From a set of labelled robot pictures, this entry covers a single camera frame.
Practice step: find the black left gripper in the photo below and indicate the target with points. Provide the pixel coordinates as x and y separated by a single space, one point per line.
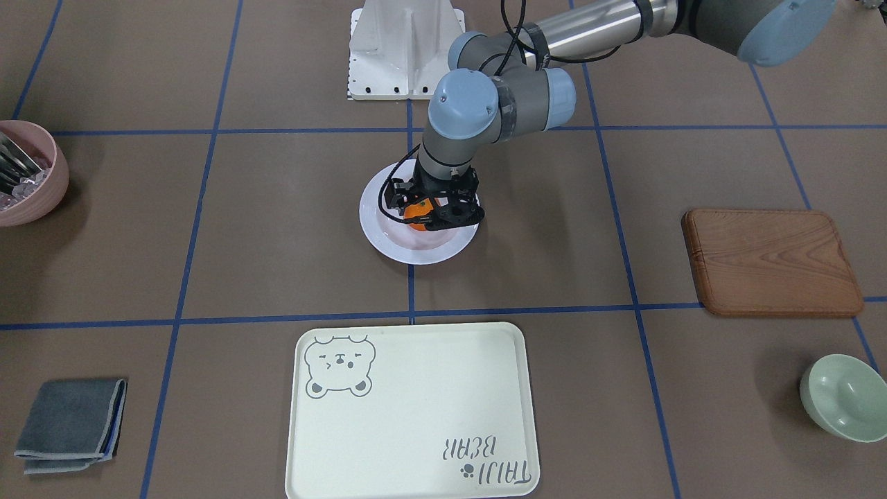
400 196

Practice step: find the orange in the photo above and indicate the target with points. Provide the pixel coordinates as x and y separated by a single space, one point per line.
423 210

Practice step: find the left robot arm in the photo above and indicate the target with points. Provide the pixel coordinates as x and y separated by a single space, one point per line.
500 88

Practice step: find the cream bear tray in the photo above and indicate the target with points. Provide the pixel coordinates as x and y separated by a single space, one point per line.
412 411

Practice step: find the white plate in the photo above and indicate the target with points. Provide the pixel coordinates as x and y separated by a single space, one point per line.
402 242

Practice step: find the wooden cutting board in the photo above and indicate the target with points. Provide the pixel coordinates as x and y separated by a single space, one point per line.
770 263

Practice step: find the pink bowl with ice cubes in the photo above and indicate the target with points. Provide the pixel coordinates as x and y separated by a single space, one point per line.
35 141

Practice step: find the green bowl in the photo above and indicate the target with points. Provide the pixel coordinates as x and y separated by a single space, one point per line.
846 397

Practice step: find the folded grey cloth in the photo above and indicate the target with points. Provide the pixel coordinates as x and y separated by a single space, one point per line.
72 424

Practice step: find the metal scoop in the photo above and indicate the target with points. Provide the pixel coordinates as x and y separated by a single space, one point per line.
20 173

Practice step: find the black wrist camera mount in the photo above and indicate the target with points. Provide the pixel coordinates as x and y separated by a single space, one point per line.
397 195

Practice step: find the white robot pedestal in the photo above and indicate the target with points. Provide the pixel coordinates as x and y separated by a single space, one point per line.
399 49

